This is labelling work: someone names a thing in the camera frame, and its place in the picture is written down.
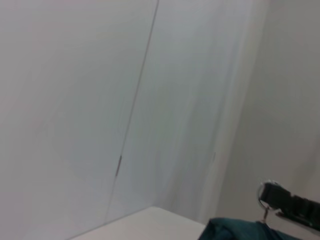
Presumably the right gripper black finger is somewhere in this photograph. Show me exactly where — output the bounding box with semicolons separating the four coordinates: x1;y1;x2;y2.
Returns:
260;183;299;214

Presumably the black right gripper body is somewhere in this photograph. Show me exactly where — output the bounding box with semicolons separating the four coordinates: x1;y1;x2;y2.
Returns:
276;196;320;228

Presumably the dark teal fabric bag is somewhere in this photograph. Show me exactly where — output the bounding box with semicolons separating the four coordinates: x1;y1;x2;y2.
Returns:
198;179;320;240

